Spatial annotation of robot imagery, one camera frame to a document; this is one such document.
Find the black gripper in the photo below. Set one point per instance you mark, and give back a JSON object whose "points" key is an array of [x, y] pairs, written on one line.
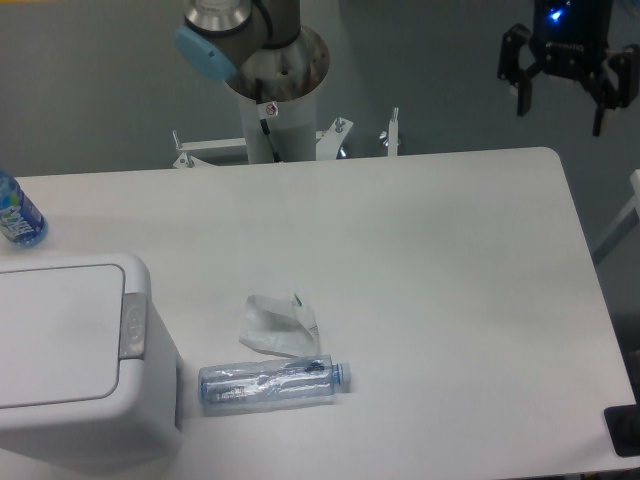
{"points": [[570, 40]]}

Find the white plastic trash can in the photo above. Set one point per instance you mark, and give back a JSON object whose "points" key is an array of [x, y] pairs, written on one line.
{"points": [[90, 375]]}

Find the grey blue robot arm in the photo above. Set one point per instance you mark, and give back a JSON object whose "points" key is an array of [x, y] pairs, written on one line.
{"points": [[262, 52]]}

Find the white clamp with wingnut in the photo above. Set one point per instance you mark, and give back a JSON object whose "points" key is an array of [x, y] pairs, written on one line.
{"points": [[390, 138]]}

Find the black object at edge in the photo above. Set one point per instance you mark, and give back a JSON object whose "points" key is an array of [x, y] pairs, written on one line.
{"points": [[623, 426]]}

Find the crumpled white plastic wrapper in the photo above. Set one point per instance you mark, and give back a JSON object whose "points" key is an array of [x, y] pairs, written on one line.
{"points": [[286, 328]]}

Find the clear empty plastic bottle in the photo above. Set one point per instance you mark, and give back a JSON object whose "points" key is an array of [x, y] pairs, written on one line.
{"points": [[252, 387]]}

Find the blue labelled drink bottle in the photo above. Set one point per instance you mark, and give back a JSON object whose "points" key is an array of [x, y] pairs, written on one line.
{"points": [[22, 223]]}

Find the white frame at right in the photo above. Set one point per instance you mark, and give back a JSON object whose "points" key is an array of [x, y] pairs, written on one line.
{"points": [[621, 224]]}

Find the white metal base bracket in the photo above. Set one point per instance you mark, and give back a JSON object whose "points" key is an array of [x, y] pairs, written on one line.
{"points": [[330, 145]]}

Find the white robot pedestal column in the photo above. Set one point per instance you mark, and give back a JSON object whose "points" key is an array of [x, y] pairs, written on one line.
{"points": [[284, 132]]}

